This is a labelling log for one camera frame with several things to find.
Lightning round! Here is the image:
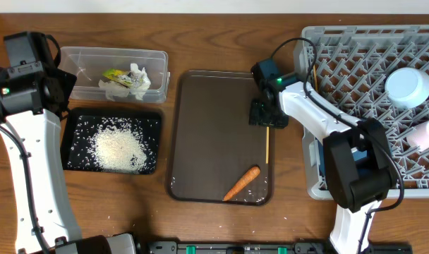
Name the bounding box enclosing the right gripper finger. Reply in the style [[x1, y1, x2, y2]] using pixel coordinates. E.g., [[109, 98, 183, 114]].
[[270, 112, 289, 128], [248, 99, 271, 126]]

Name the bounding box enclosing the pile of white rice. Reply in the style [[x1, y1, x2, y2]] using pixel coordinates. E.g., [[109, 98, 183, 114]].
[[68, 117, 158, 174]]

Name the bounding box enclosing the wooden chopstick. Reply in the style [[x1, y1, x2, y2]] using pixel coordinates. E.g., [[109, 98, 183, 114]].
[[313, 66, 318, 92], [265, 127, 270, 164]]

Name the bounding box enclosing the white tissue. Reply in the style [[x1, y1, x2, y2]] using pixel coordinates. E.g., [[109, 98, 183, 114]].
[[98, 63, 151, 101]]

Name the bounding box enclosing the white cup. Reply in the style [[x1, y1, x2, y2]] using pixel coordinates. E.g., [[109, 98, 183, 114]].
[[406, 121, 429, 152]]

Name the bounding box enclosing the clear plastic bin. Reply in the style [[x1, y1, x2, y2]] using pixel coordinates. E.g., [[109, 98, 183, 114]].
[[59, 47, 170, 103]]

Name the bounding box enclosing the brown serving tray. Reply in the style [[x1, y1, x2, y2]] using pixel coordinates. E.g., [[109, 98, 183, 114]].
[[167, 71, 274, 206]]

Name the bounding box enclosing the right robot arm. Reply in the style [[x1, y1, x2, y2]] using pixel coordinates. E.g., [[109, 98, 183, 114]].
[[249, 59, 401, 253]]

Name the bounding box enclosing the orange carrot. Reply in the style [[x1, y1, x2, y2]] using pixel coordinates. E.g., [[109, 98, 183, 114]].
[[222, 166, 260, 201]]

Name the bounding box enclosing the black plastic tray bin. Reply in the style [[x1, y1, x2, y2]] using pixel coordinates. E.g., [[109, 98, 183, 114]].
[[60, 107, 163, 175]]

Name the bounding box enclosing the yellow green snack wrapper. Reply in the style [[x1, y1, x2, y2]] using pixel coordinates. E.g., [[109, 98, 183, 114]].
[[102, 68, 133, 87]]

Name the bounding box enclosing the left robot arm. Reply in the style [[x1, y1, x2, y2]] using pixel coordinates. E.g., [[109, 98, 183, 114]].
[[0, 32, 137, 254]]

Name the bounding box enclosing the light blue bowl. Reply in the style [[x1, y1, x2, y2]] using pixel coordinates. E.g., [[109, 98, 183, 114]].
[[385, 67, 429, 109]]

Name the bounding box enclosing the grey dishwasher rack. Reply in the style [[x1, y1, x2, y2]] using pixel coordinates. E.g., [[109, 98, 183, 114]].
[[294, 25, 429, 198]]

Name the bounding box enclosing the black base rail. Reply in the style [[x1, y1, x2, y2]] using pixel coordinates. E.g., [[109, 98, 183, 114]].
[[147, 240, 413, 254]]

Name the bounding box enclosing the dark blue plate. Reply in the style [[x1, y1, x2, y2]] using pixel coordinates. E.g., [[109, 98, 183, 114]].
[[320, 136, 373, 184]]

